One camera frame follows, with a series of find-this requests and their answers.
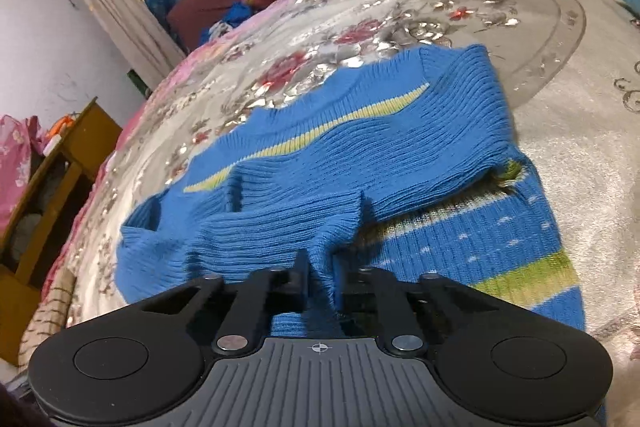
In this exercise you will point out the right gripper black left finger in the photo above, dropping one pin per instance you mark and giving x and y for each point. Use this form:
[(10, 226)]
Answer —
[(249, 307)]

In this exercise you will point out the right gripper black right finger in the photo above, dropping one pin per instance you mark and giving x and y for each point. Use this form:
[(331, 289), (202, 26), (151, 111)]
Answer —
[(377, 292)]

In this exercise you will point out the blue knitted striped sweater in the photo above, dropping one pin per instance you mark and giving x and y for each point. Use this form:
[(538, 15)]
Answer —
[(409, 165)]

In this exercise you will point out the blue clothes on sofa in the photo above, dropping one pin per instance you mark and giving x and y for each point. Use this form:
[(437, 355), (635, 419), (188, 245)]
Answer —
[(234, 17)]

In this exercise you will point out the beige checked folded cloth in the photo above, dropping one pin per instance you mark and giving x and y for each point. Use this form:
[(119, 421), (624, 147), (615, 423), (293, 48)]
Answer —
[(50, 316)]

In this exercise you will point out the wooden bedside cabinet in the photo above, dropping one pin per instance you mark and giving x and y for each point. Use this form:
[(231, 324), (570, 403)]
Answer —
[(43, 217)]

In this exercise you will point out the orange toy on cabinet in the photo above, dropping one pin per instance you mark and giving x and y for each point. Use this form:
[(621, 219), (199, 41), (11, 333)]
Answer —
[(60, 126)]

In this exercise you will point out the pink floral hanging cloth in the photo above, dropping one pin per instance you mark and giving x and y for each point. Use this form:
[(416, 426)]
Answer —
[(19, 140)]

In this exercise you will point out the blue plastic bag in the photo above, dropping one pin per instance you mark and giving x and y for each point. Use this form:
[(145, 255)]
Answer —
[(160, 9)]

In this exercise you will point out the floral silver pink bedspread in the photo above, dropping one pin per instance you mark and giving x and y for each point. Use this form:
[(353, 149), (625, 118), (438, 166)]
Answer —
[(563, 238)]

